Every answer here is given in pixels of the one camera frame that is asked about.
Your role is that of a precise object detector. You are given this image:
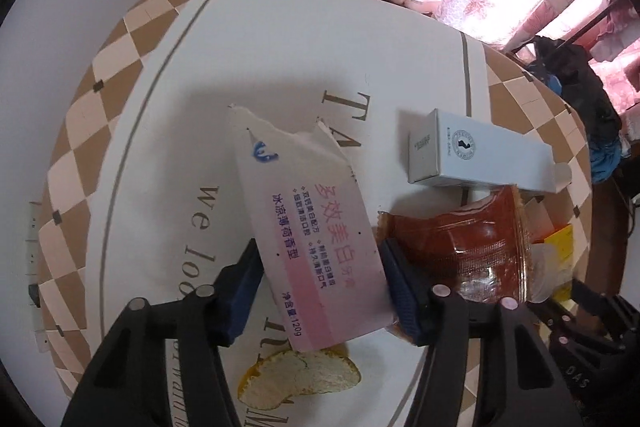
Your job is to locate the brown snack packet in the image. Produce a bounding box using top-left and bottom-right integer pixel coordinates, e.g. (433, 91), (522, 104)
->
(375, 184), (534, 341)

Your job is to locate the white blue long box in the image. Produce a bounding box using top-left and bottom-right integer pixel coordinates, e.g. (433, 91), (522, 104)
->
(408, 108), (573, 194)

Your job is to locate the white wall socket strip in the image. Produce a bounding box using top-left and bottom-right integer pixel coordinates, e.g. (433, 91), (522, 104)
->
(25, 202), (50, 353)

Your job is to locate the clear plastic cup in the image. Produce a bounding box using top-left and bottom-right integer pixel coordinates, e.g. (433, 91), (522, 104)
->
(527, 243), (573, 303)

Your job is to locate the blue black clothes pile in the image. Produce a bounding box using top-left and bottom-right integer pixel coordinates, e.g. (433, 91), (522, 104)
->
(528, 36), (622, 184)

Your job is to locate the pink white toothpaste box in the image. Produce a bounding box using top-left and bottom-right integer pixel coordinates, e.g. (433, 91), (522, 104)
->
(229, 106), (394, 352)

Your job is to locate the checkered table cloth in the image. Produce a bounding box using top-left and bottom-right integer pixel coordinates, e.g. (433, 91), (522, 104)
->
(39, 0), (591, 426)

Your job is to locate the black clothes rack pole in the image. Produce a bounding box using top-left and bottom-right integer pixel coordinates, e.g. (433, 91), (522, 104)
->
(502, 0), (625, 54)

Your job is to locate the yellow fruit peel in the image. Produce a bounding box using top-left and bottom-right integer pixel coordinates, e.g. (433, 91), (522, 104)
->
(236, 348), (362, 411)

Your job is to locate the yellow red box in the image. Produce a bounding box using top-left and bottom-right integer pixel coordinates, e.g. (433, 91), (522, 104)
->
(529, 222), (575, 303)

